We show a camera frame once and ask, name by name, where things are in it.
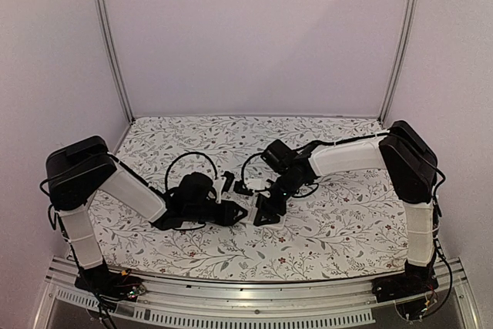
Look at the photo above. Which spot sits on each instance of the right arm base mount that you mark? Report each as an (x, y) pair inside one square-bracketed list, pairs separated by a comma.
[(406, 284)]

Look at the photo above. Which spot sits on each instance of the left aluminium frame post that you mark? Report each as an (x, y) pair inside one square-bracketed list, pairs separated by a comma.
[(113, 60)]

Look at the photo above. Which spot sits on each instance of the right aluminium frame post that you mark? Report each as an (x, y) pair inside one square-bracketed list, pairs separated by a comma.
[(399, 58)]

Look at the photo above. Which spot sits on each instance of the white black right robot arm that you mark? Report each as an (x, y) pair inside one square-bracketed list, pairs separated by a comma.
[(399, 152)]

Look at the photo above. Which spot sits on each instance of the white remote control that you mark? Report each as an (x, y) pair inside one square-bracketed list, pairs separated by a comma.
[(259, 218)]

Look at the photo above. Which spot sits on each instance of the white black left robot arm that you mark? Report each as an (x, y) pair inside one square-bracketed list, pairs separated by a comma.
[(81, 173)]

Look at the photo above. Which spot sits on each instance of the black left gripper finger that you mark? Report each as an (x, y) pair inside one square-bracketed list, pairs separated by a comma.
[(237, 210), (233, 218)]

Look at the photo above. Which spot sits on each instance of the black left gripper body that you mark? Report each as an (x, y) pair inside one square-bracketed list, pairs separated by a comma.
[(225, 218)]

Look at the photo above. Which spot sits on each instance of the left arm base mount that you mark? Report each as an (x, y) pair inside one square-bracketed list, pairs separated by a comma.
[(108, 285)]

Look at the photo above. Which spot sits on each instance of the aluminium frame post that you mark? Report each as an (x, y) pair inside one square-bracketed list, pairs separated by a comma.
[(113, 60), (399, 58)]

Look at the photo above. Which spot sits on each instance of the aluminium front rail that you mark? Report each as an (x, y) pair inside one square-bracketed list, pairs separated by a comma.
[(183, 302)]

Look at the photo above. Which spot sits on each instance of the floral patterned table mat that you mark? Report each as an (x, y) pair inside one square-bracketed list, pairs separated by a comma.
[(351, 224)]

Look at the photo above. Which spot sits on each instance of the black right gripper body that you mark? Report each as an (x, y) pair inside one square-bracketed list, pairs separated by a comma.
[(274, 198)]

